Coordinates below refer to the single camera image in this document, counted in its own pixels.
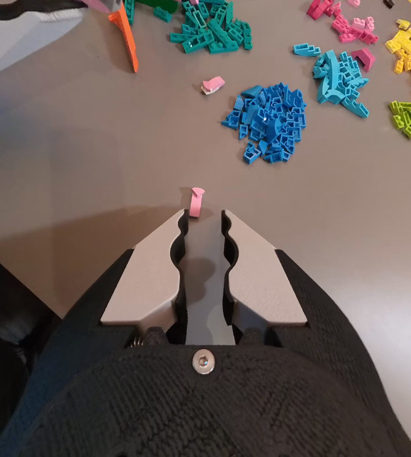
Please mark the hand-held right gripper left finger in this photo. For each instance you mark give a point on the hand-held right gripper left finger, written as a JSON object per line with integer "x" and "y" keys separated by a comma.
{"x": 144, "y": 282}

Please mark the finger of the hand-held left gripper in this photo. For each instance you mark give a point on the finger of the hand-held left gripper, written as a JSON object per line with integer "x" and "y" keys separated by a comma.
{"x": 114, "y": 5}

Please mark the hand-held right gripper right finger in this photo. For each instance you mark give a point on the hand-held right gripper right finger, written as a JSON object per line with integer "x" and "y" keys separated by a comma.
{"x": 262, "y": 285}

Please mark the pink lego assembly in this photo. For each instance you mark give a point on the pink lego assembly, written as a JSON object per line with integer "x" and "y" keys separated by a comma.
{"x": 96, "y": 4}

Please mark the small pink lego piece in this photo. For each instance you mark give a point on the small pink lego piece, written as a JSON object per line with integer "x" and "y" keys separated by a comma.
{"x": 195, "y": 207}

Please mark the teal lego plate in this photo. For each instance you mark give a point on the teal lego plate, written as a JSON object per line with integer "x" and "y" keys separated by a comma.
{"x": 129, "y": 10}

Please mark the pile of teal lego pieces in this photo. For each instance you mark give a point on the pile of teal lego pieces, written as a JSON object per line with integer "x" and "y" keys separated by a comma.
{"x": 212, "y": 32}

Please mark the pink and white lego piece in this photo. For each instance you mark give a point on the pink and white lego piece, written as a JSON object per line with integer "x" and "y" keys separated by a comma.
{"x": 212, "y": 85}

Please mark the pile of blue lego pieces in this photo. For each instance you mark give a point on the pile of blue lego pieces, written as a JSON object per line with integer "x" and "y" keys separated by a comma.
{"x": 269, "y": 121}

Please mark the light blue stepped lego brick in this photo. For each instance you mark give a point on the light blue stepped lego brick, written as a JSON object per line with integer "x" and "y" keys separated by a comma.
{"x": 304, "y": 50}

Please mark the pile of pink lego pieces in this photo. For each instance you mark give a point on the pile of pink lego pieces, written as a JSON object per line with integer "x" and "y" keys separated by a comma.
{"x": 348, "y": 28}

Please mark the magenta lego slope brick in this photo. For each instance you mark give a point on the magenta lego slope brick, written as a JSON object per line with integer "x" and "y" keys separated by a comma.
{"x": 364, "y": 59}

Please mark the black lego piece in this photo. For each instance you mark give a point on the black lego piece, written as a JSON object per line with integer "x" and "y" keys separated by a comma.
{"x": 388, "y": 3}

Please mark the pile of light blue pieces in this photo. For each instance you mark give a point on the pile of light blue pieces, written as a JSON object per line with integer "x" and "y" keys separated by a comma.
{"x": 341, "y": 82}

